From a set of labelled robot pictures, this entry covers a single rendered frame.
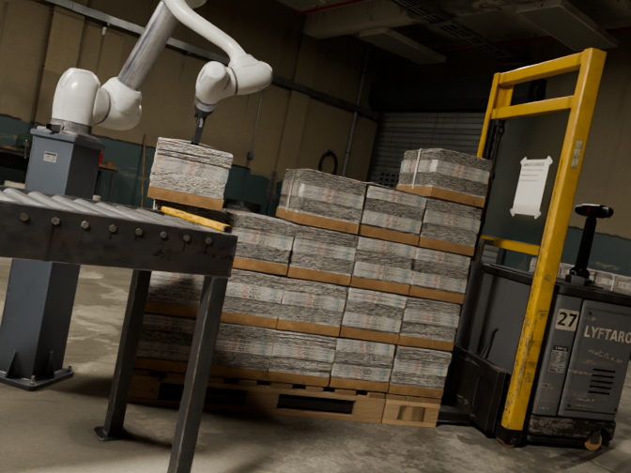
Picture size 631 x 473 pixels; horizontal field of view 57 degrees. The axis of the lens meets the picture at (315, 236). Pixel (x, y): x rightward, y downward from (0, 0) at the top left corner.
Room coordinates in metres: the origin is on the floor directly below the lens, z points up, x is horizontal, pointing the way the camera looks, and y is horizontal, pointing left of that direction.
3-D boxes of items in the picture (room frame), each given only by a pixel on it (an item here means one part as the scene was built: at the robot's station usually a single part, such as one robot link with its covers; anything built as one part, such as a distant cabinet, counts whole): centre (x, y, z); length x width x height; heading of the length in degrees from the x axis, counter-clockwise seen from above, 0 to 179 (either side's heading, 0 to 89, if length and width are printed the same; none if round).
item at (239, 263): (2.63, 0.14, 0.40); 1.16 x 0.38 x 0.51; 108
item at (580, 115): (2.67, -1.06, 0.97); 0.09 x 0.09 x 1.75; 18
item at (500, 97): (3.30, -0.86, 0.97); 0.09 x 0.09 x 1.75; 18
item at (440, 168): (2.86, -0.55, 0.65); 0.39 x 0.30 x 1.29; 18
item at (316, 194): (2.68, 0.01, 0.95); 0.38 x 0.29 x 0.23; 18
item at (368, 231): (2.76, -0.27, 0.86); 0.38 x 0.29 x 0.04; 19
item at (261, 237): (2.63, 0.14, 0.42); 1.17 x 0.39 x 0.83; 108
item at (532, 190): (2.99, -0.98, 1.28); 0.57 x 0.01 x 0.65; 18
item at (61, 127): (2.34, 1.06, 1.03); 0.22 x 0.18 x 0.06; 167
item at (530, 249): (3.00, -1.00, 0.92); 0.57 x 0.01 x 0.05; 18
